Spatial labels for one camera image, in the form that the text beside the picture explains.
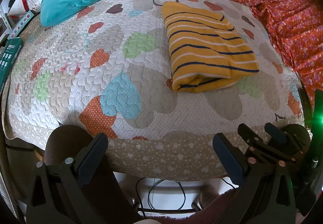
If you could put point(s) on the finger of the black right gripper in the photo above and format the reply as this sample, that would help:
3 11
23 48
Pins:
290 139
253 140

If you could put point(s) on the light blue dotted box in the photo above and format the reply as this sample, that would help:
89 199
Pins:
22 23

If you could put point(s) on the dark green cardboard box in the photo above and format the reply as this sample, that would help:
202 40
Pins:
8 57

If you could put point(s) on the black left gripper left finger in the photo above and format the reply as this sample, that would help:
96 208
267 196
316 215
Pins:
73 174

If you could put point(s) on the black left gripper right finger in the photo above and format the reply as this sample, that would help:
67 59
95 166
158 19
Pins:
265 193

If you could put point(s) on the heart patterned quilted blanket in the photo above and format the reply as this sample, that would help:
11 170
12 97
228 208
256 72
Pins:
107 70

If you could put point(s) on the yellow striped knit sweater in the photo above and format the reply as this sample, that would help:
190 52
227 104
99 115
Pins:
206 53

